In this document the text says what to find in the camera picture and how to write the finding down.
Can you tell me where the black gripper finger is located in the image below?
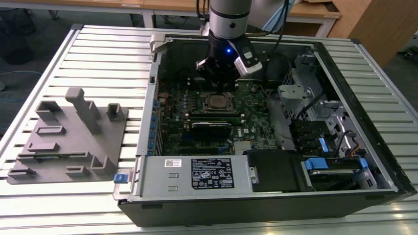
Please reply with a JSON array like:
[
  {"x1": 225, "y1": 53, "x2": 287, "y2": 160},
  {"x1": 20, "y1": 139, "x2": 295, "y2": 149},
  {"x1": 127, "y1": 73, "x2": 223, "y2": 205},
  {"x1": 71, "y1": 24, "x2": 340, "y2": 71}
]
[{"x1": 211, "y1": 82, "x2": 237, "y2": 95}]

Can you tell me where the silver-topped CPU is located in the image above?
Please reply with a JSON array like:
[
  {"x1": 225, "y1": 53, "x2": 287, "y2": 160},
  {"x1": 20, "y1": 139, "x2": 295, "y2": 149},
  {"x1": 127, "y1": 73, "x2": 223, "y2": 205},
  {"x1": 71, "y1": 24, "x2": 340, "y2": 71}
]
[{"x1": 210, "y1": 95, "x2": 230, "y2": 108}]

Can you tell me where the metal socket cover frame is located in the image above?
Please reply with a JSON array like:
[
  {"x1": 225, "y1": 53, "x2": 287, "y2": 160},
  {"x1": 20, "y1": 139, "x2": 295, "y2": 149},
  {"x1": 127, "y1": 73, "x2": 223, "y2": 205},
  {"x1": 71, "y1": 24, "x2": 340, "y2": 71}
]
[{"x1": 202, "y1": 93, "x2": 237, "y2": 113}]

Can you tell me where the CPU socket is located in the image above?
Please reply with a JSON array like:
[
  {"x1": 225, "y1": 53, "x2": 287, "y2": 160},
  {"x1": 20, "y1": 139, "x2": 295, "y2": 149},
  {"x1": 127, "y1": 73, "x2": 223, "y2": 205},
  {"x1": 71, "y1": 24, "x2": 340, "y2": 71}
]
[{"x1": 201, "y1": 92, "x2": 237, "y2": 114}]

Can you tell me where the green motherboard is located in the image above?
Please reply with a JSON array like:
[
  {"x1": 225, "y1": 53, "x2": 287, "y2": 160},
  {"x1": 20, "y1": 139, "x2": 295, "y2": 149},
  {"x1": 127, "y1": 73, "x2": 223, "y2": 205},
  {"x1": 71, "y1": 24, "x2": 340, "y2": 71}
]
[{"x1": 155, "y1": 77, "x2": 286, "y2": 156}]

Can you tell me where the black graphics card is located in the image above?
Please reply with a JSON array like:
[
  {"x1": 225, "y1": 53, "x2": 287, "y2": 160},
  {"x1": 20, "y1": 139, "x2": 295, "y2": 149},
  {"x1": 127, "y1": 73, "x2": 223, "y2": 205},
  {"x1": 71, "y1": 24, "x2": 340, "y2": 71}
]
[{"x1": 191, "y1": 121, "x2": 234, "y2": 143}]

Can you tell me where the silver drive cage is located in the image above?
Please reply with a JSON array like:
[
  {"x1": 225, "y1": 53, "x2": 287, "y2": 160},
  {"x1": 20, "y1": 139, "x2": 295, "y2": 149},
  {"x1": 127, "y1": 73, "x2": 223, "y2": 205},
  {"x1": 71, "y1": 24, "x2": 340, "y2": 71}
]
[{"x1": 277, "y1": 54, "x2": 353, "y2": 152}]

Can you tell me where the grey case latch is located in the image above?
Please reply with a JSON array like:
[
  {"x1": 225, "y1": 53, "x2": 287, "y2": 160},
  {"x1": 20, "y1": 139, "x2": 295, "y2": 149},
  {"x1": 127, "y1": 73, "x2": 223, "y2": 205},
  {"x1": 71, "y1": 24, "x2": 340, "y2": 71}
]
[{"x1": 150, "y1": 34, "x2": 169, "y2": 54}]

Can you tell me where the silver chipset heatsink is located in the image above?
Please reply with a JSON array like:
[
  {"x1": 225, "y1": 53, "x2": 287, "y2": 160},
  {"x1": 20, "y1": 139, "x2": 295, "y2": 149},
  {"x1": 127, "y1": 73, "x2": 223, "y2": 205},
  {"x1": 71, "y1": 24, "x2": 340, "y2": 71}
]
[{"x1": 234, "y1": 141, "x2": 255, "y2": 151}]

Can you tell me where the black plastic shroud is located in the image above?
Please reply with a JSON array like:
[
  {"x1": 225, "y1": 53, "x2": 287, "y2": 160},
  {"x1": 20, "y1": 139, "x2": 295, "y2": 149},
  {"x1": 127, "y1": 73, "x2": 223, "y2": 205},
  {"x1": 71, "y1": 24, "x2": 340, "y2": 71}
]
[{"x1": 245, "y1": 149, "x2": 311, "y2": 193}]

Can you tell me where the hard disk in blue carrier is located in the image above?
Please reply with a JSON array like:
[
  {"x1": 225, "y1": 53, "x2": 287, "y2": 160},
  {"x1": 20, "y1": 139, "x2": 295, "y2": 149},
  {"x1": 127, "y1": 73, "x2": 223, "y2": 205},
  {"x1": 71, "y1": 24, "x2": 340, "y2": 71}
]
[{"x1": 302, "y1": 158, "x2": 370, "y2": 192}]

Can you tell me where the grey power supply unit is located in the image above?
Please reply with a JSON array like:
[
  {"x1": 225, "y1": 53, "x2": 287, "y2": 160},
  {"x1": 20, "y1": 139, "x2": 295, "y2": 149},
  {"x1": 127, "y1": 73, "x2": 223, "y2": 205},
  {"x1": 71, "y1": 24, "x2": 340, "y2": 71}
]
[{"x1": 139, "y1": 155, "x2": 255, "y2": 198}]

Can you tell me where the grey parts rack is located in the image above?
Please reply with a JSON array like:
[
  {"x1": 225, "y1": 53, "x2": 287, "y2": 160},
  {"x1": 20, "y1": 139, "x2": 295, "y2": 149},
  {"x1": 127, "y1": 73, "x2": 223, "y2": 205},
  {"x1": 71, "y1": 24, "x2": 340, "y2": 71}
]
[{"x1": 6, "y1": 87, "x2": 130, "y2": 186}]

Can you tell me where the wooden cabinet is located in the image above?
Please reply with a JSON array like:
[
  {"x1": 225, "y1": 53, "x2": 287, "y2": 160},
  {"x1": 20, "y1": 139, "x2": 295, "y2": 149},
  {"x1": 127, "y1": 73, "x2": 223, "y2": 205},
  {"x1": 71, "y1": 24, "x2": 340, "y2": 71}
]
[{"x1": 329, "y1": 0, "x2": 418, "y2": 68}]

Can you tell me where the black open PC case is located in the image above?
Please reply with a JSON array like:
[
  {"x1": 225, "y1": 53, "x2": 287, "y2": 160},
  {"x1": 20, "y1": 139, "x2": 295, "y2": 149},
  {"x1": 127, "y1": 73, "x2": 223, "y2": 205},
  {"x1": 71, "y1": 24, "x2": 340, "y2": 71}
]
[{"x1": 113, "y1": 33, "x2": 418, "y2": 228}]

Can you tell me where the black office chair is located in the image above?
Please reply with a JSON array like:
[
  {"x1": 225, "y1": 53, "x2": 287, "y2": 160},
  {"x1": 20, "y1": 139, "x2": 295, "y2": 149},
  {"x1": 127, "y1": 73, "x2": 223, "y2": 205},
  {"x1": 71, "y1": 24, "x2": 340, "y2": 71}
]
[{"x1": 0, "y1": 7, "x2": 38, "y2": 66}]

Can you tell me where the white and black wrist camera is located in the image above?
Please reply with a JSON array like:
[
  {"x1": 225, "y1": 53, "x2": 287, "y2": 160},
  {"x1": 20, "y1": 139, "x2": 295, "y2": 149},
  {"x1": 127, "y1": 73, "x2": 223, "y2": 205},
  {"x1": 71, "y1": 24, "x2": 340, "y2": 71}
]
[{"x1": 229, "y1": 40, "x2": 265, "y2": 79}]

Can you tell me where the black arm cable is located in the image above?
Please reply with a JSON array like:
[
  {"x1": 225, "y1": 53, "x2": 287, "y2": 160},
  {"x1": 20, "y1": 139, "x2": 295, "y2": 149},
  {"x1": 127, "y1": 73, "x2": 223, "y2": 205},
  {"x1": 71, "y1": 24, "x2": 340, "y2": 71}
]
[{"x1": 195, "y1": 0, "x2": 210, "y2": 23}]

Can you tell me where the black camera cable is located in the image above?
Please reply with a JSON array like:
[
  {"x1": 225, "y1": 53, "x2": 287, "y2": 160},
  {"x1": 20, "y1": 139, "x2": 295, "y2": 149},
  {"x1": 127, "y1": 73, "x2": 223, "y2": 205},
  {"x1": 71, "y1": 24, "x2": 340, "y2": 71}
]
[{"x1": 261, "y1": 0, "x2": 291, "y2": 64}]

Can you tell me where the wooden desk white frame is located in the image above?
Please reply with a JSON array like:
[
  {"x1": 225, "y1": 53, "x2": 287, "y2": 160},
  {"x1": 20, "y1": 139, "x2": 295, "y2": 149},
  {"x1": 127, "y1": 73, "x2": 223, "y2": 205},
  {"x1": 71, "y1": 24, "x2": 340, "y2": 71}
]
[
  {"x1": 153, "y1": 0, "x2": 342, "y2": 37},
  {"x1": 0, "y1": 0, "x2": 154, "y2": 29}
]

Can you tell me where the coloured wire bundle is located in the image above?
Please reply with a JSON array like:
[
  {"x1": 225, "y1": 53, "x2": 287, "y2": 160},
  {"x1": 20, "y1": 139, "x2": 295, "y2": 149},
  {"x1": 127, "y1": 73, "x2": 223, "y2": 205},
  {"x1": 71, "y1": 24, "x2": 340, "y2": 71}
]
[{"x1": 346, "y1": 144, "x2": 364, "y2": 158}]

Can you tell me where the blue floor cable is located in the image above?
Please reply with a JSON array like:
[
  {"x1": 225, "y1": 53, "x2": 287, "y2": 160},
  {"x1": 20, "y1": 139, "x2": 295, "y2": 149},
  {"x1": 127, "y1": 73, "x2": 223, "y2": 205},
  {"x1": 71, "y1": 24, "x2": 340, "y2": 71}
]
[{"x1": 0, "y1": 70, "x2": 43, "y2": 102}]

